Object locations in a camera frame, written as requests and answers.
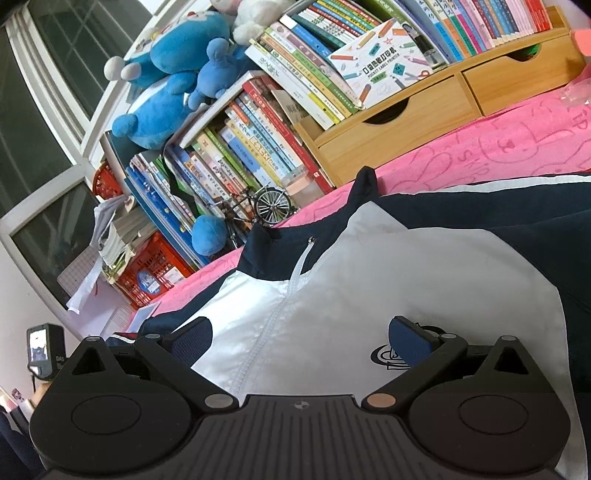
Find navy white zip jacket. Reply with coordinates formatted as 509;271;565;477
139;169;590;479

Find blue notebook on blanket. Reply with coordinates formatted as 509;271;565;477
125;301;160;333

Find red plastic crate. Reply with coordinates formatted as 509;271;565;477
91;161;195;311

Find stack of papers and books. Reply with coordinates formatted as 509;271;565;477
66;193;158;315

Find miniature bicycle model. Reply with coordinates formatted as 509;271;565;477
216;186;296;248

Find wooden drawer organizer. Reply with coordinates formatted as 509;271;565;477
295;5;585;187

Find pink embossed blanket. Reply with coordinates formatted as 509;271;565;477
142;86;590;332

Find blue Doraemon plush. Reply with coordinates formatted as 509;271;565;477
103;9;253;257

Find pocket label printer box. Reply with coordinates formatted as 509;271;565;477
329;18;447;109

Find row of colourful books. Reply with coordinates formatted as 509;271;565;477
101;1;551;269

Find pink white bunny plush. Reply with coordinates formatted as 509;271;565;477
211;0;296;46

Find small black camera device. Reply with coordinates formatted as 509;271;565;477
26;323;67;381

